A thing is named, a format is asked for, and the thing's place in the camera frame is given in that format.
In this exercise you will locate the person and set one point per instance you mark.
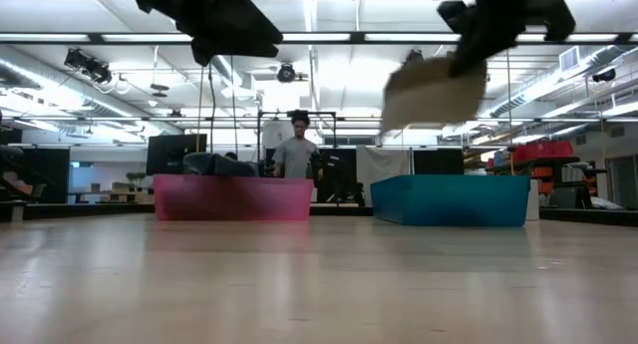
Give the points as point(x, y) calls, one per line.
point(296, 154)

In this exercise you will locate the black screen panel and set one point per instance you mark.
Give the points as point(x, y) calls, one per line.
point(438, 161)

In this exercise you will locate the tan fabric hat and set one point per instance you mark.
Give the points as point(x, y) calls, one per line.
point(433, 97)

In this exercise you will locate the black ceiling light fixture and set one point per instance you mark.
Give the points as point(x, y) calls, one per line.
point(90, 65)

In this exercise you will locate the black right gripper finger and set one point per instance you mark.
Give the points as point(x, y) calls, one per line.
point(481, 45)
point(453, 15)

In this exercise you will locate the rack with red crates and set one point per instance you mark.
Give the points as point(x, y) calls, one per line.
point(545, 152)

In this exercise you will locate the white hanging sheet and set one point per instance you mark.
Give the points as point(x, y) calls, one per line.
point(381, 172)

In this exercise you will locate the round black ceiling camera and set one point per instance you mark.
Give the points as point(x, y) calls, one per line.
point(286, 73)

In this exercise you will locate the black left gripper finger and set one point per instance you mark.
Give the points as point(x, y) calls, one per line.
point(234, 25)
point(202, 52)

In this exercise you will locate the blue plastic bin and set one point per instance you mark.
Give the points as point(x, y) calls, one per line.
point(448, 202)

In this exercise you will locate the large black monitor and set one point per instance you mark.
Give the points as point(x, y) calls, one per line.
point(172, 154)

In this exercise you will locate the pink plastic bin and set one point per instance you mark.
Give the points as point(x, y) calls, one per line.
point(231, 198)

